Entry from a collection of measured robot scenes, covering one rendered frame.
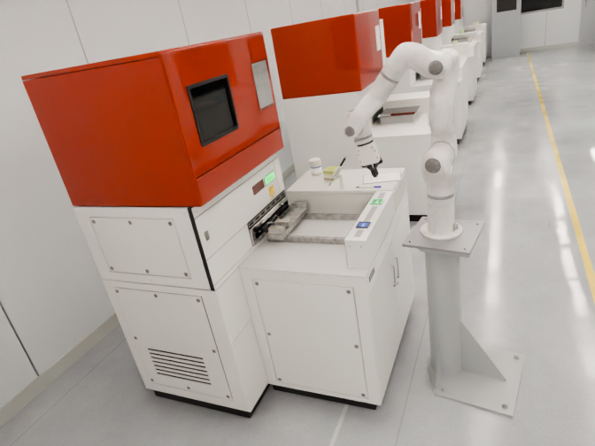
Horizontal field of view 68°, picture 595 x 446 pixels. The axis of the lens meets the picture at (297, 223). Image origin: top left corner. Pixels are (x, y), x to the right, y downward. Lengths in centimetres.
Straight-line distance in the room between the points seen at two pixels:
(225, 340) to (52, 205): 160
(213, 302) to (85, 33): 224
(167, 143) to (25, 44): 168
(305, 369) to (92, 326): 175
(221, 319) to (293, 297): 34
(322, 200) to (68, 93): 133
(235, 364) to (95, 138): 120
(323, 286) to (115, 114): 111
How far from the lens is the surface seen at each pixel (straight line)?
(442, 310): 234
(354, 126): 201
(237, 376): 231
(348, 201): 245
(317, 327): 215
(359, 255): 192
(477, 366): 260
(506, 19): 1430
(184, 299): 216
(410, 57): 194
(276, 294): 213
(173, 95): 174
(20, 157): 316
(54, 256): 328
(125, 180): 203
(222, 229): 203
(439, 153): 194
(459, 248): 205
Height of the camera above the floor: 182
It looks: 24 degrees down
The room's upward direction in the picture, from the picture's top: 10 degrees counter-clockwise
